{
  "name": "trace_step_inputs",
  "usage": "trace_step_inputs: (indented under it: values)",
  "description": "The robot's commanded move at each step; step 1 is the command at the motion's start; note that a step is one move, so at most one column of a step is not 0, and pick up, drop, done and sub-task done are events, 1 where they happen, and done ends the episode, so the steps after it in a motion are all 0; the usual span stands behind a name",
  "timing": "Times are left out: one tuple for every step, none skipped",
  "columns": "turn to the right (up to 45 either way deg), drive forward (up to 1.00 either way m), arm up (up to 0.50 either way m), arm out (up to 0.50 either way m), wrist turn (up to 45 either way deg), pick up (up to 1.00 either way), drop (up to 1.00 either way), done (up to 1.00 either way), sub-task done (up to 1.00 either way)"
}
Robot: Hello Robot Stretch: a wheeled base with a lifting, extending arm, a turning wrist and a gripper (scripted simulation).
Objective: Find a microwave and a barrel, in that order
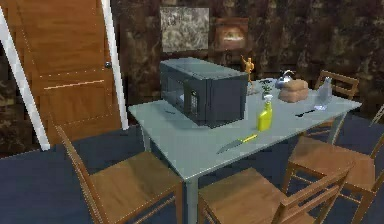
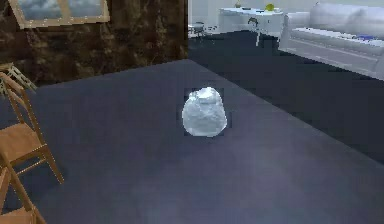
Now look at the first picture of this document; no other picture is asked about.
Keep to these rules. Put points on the grey mottled wall picture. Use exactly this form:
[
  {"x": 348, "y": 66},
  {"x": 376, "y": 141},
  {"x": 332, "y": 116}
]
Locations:
[{"x": 184, "y": 29}]

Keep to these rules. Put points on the brown framed wall picture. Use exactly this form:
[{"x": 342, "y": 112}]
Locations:
[{"x": 231, "y": 34}]

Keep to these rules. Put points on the silver kettle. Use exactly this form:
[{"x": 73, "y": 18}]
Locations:
[{"x": 284, "y": 79}]

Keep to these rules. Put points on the yellow spray bottle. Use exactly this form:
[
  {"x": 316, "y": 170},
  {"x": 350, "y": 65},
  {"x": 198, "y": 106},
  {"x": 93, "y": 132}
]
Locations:
[{"x": 265, "y": 116}]

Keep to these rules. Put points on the brown wooden door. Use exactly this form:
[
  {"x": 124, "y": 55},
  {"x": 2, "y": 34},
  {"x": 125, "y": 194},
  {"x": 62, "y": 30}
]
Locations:
[{"x": 66, "y": 66}]

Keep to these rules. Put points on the clear glass bottle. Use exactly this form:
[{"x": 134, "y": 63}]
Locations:
[{"x": 324, "y": 93}]

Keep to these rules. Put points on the small green house plant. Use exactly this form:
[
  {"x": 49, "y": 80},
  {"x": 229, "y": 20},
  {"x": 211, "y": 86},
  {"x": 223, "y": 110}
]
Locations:
[{"x": 266, "y": 87}]

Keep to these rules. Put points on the round metal door knob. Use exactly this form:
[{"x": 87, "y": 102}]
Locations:
[{"x": 108, "y": 65}]

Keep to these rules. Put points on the black spoon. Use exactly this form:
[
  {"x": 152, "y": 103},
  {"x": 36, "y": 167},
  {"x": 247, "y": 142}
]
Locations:
[{"x": 304, "y": 113}]

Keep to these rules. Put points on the brown wooden chair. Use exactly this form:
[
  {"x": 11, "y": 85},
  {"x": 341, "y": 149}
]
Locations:
[
  {"x": 333, "y": 163},
  {"x": 246, "y": 200},
  {"x": 133, "y": 186},
  {"x": 378, "y": 115},
  {"x": 336, "y": 87}
]

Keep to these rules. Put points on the pale grey table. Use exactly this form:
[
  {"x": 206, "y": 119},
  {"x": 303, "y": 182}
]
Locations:
[{"x": 200, "y": 146}]

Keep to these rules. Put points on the orange figure statuette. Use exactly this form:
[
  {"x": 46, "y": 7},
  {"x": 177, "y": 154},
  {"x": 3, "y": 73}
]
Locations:
[{"x": 248, "y": 68}]

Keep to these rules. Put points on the dark grey microwave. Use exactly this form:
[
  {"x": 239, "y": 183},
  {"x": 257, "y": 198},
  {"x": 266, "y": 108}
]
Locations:
[{"x": 213, "y": 93}]

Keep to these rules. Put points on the brown bread loaf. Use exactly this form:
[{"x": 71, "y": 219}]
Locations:
[{"x": 294, "y": 90}]

